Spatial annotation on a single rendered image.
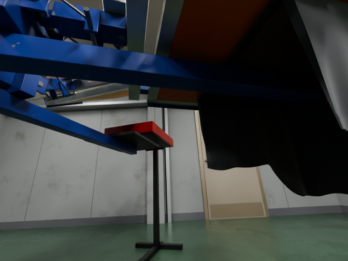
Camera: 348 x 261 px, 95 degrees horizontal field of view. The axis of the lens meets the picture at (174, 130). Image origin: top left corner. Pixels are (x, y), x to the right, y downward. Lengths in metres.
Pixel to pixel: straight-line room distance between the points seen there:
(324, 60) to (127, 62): 0.38
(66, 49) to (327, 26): 0.52
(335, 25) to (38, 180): 4.24
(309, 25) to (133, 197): 3.22
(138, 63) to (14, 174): 4.26
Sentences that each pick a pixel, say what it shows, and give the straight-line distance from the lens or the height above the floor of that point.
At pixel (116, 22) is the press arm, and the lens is 0.53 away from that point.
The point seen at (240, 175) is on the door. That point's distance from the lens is 3.40.
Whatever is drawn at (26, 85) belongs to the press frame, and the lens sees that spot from 0.79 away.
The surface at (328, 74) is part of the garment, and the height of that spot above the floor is 0.75.
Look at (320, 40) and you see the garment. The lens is 0.40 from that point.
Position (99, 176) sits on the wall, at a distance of 3.56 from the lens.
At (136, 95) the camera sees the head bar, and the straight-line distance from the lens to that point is 0.76.
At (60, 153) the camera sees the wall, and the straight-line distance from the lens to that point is 4.06.
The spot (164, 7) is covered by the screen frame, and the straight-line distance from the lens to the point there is 0.43.
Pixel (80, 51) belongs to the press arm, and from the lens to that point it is 0.46.
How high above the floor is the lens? 0.59
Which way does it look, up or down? 19 degrees up
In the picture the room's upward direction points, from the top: 3 degrees counter-clockwise
